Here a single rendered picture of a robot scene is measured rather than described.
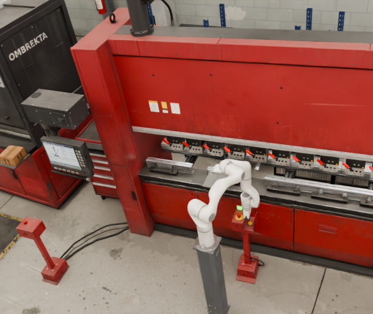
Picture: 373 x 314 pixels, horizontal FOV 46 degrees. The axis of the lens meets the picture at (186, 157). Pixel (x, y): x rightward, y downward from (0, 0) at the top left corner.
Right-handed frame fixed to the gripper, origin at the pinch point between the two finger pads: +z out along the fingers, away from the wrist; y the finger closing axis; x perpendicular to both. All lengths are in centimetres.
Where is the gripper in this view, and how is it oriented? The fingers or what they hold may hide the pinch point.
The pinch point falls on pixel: (248, 218)
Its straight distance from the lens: 389.3
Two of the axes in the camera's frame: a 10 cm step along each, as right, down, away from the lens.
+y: -3.2, 7.0, -6.4
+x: 9.3, 1.1, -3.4
